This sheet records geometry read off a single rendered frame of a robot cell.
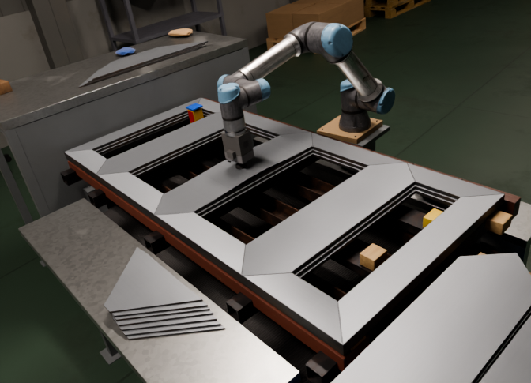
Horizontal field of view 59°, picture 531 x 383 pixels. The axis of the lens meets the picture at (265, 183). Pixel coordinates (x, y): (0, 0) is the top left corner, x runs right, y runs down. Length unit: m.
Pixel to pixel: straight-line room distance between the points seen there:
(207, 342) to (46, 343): 1.45
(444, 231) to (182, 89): 1.56
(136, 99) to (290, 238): 1.27
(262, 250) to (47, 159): 1.24
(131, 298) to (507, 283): 0.95
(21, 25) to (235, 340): 4.21
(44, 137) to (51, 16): 2.87
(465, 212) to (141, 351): 0.95
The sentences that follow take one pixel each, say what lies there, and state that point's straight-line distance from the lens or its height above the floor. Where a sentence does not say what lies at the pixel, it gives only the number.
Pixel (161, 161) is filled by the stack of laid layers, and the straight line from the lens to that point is 1.93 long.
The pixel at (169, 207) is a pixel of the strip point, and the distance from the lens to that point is 1.58.
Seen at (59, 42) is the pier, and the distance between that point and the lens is 5.03.
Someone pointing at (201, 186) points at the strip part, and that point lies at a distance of 1.65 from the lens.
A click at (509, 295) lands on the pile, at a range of 1.21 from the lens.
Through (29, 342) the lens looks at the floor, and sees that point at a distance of 2.64.
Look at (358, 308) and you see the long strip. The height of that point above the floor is 0.85.
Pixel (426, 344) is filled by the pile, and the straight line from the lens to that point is 1.07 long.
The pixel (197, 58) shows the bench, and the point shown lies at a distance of 2.50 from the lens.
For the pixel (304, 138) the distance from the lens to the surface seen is 1.88.
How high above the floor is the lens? 1.66
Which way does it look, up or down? 30 degrees down
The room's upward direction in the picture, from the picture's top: 8 degrees counter-clockwise
